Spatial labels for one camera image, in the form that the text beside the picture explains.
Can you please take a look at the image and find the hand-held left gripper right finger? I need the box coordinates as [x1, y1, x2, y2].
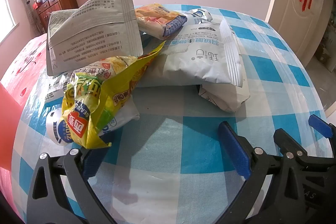
[218, 121, 309, 224]

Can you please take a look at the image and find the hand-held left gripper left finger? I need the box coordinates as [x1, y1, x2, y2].
[26, 148, 117, 224]

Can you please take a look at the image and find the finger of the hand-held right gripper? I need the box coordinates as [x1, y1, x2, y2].
[273, 129, 311, 164]
[308, 114, 336, 139]

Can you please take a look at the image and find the long white packet dark side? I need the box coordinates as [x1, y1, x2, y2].
[197, 83, 250, 113]

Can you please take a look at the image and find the yellow snack bag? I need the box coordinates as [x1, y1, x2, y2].
[61, 40, 166, 150]

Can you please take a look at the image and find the white packet blue round logo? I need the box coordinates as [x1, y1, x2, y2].
[45, 70, 140, 146]

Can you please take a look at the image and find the large white packet blue print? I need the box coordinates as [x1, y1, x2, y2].
[135, 16, 250, 88]

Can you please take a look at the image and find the grey printed packet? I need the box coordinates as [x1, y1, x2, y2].
[46, 0, 144, 76]

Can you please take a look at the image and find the small white blue packet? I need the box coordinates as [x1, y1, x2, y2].
[183, 8, 214, 24]

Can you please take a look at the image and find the orange yellow bread packet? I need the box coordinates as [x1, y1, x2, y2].
[135, 3, 188, 40]

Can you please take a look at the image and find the blue white checkered cloth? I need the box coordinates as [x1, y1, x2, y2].
[10, 4, 331, 224]

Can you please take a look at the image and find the window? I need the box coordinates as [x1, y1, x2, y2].
[0, 0, 17, 43]

